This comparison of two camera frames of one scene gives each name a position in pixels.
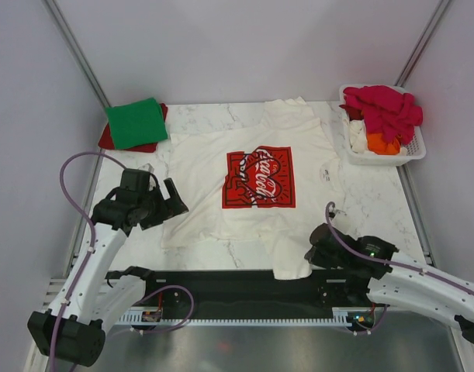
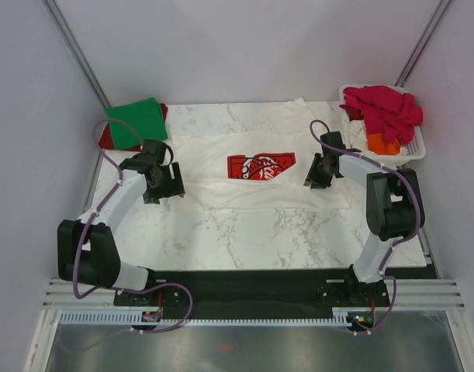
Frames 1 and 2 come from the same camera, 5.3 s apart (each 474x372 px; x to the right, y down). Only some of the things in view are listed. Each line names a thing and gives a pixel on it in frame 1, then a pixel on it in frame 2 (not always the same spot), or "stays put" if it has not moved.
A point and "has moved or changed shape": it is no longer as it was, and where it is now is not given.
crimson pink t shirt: (387, 110) stays put
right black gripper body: (318, 259) → (325, 173)
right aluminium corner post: (422, 44) stays put
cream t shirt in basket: (358, 135) stays put
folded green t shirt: (137, 123) stays put
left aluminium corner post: (70, 39) stays put
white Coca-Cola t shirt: (272, 186) has moved or changed shape
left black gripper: (174, 207) → (173, 188)
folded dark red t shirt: (105, 139) stays put
